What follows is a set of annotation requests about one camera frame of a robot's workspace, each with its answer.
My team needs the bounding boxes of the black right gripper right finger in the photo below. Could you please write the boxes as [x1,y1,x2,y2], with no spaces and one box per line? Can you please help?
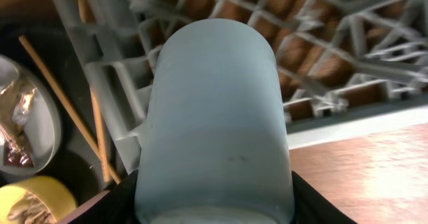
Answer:
[292,171,356,224]

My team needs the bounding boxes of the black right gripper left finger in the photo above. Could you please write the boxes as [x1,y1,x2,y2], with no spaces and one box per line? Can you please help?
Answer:
[58,171,139,224]

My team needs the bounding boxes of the yellow bowl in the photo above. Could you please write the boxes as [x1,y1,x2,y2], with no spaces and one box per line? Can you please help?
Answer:
[1,176,77,223]

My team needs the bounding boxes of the food scraps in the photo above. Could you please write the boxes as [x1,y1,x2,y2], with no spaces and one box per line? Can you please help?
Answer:
[7,200,56,224]

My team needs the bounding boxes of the light blue plastic cup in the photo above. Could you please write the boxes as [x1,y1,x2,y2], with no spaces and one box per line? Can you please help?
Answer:
[134,19,295,223]

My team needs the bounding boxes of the gold brown snack wrapper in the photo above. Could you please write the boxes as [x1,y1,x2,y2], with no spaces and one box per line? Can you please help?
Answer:
[1,78,36,168]

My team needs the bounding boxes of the grey dishwasher rack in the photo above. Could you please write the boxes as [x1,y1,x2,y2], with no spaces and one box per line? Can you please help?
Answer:
[45,0,428,175]

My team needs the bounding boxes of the round black serving tray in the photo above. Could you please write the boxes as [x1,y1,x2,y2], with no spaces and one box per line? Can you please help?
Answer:
[1,18,116,204]

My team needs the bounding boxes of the left wooden chopstick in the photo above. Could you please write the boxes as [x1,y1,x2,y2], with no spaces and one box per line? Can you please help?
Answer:
[19,35,121,184]

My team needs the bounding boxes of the wooden chopstick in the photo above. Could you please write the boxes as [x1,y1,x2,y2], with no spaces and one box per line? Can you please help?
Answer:
[19,35,121,184]
[90,88,112,183]

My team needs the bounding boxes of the grey round plate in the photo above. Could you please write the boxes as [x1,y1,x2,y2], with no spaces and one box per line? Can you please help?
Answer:
[1,55,62,176]

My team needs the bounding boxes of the right wooden chopstick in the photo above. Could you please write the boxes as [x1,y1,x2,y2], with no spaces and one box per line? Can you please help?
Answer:
[90,88,112,183]

